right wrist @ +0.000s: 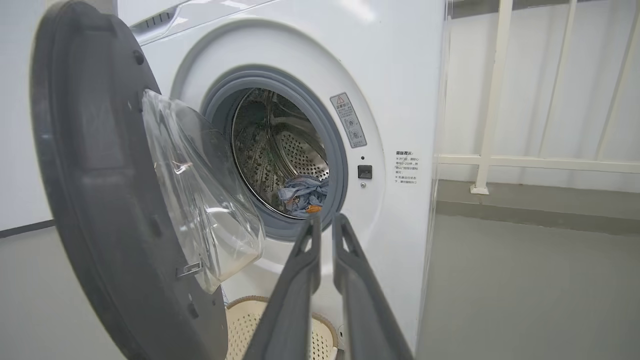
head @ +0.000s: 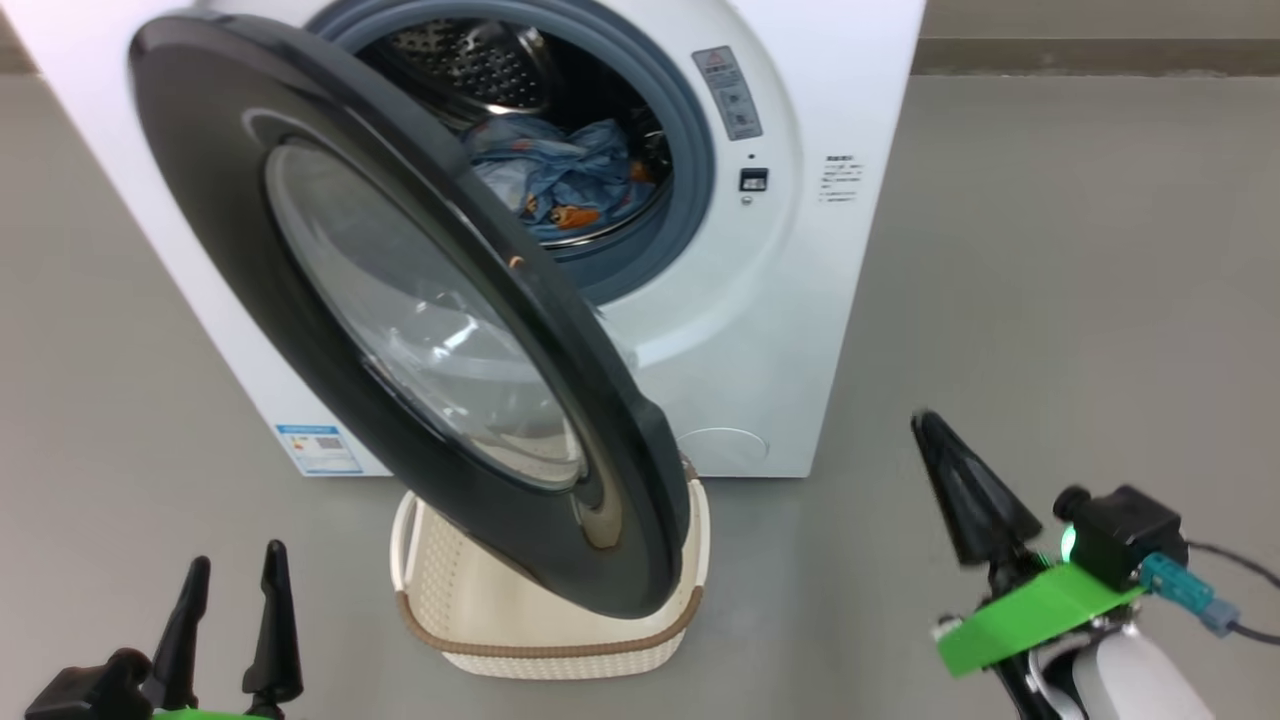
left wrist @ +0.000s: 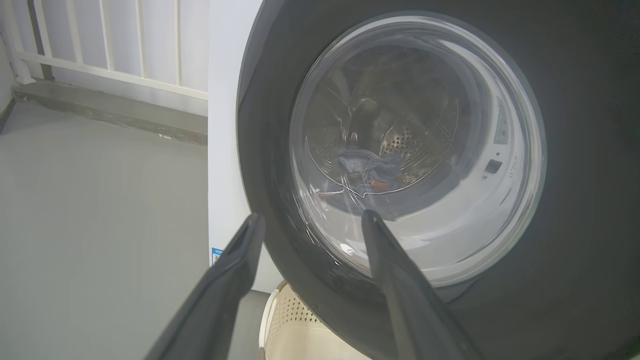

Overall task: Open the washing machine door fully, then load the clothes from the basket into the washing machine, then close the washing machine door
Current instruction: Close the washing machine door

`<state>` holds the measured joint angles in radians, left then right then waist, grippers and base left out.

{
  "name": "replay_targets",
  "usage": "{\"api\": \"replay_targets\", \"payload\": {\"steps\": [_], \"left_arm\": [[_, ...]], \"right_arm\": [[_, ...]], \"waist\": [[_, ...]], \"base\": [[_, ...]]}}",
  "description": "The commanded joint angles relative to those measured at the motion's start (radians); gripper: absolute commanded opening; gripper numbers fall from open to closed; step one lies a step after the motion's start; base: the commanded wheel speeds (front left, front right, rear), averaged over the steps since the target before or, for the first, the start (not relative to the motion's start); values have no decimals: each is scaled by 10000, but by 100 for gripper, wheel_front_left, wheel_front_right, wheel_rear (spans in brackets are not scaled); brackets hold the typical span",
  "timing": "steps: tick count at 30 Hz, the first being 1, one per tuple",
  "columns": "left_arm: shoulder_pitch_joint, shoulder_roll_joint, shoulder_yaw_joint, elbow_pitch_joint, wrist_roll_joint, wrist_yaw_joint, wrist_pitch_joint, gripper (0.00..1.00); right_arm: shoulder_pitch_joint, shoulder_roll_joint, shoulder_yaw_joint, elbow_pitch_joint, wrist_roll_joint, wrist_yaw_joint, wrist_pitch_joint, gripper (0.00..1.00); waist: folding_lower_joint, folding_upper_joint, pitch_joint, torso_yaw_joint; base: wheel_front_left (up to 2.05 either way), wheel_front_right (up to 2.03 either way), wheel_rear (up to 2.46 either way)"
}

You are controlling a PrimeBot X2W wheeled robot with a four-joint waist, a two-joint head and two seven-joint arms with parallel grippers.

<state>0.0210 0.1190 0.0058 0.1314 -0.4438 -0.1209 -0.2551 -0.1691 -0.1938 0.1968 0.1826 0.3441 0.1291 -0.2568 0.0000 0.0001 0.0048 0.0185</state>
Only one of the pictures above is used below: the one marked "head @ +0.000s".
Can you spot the small printed text label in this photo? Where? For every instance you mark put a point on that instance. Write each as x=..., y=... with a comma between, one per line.
x=840, y=180

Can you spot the white front-load washing machine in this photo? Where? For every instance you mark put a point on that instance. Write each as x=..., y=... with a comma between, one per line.
x=800, y=320

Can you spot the grey wall baseboard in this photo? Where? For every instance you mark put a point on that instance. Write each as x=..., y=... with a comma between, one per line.
x=1100, y=57

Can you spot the steel washer drum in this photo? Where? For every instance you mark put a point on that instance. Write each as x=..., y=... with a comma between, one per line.
x=480, y=65

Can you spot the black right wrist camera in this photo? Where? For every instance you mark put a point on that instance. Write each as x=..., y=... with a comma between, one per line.
x=1125, y=535

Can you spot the cream perforated laundry basket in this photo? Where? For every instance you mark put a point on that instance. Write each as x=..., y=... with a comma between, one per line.
x=560, y=640

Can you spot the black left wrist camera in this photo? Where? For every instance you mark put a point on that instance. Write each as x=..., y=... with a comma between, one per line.
x=90, y=695

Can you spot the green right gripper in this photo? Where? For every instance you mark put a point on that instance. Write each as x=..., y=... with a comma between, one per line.
x=1040, y=615

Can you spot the grey warning sticker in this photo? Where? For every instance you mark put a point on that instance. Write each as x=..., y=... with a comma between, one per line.
x=728, y=92

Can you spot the grey rubber door seal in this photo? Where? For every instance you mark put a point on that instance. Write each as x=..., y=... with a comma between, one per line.
x=690, y=170

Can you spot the blue cartoon print garment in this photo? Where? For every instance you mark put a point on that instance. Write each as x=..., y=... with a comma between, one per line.
x=600, y=185

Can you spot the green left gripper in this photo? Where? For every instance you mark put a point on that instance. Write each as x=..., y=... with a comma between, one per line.
x=210, y=715

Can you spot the black round glass washer door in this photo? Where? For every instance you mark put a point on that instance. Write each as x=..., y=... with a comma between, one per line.
x=240, y=260

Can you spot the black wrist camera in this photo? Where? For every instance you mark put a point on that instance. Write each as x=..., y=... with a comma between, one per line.
x=90, y=695
x=1125, y=535

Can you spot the blue white energy label sticker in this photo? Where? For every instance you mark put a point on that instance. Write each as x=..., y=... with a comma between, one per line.
x=320, y=450

